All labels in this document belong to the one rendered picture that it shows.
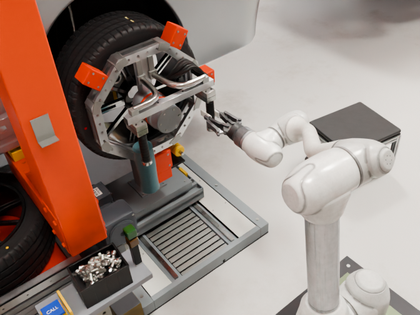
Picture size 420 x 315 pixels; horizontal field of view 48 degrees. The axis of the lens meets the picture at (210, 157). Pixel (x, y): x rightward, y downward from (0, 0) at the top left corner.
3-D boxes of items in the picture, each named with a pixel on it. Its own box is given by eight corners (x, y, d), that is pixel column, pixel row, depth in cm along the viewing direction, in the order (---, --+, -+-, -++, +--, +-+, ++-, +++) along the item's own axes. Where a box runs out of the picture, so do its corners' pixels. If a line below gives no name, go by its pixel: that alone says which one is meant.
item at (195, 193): (169, 166, 294) (167, 154, 288) (204, 198, 272) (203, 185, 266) (97, 205, 272) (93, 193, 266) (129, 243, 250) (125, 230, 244)
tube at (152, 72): (182, 64, 210) (180, 42, 203) (209, 81, 198) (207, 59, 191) (149, 79, 202) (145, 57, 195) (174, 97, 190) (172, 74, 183)
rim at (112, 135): (174, 45, 242) (91, 10, 204) (202, 61, 227) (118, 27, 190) (135, 132, 254) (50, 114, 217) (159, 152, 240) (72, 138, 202)
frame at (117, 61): (196, 123, 243) (187, 24, 208) (204, 129, 239) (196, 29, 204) (102, 171, 219) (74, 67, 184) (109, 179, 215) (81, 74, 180)
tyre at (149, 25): (191, 35, 246) (82, -14, 197) (220, 51, 231) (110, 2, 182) (140, 146, 262) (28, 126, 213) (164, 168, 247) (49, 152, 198)
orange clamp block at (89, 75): (99, 69, 193) (82, 61, 186) (109, 77, 188) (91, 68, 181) (91, 84, 194) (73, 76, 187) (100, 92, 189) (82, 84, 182)
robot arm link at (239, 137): (258, 145, 195) (248, 139, 199) (258, 127, 189) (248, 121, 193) (241, 155, 191) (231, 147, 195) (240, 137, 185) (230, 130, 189)
